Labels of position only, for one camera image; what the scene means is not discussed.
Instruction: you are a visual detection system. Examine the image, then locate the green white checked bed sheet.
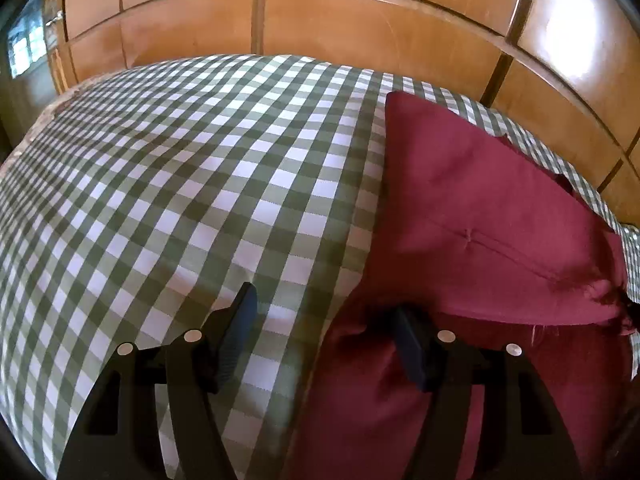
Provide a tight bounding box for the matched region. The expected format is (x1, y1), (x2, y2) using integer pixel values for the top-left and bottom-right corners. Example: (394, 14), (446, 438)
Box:
(0, 54), (640, 480)

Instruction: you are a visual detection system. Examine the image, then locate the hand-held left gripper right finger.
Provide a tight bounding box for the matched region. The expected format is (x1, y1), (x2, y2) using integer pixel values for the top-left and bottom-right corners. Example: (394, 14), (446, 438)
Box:
(392, 305), (584, 480)

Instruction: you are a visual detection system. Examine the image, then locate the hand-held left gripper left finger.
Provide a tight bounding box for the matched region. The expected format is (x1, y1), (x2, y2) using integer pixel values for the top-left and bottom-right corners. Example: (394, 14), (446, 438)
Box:
(59, 281), (259, 480)

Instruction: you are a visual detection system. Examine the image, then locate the window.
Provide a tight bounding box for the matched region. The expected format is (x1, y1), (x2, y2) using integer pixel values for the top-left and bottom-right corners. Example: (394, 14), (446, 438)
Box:
(6, 0), (49, 80)

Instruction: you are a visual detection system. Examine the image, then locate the dark red cardigan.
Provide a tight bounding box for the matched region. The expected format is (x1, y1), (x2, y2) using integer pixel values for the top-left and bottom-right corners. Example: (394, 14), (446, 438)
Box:
(285, 90), (640, 480)

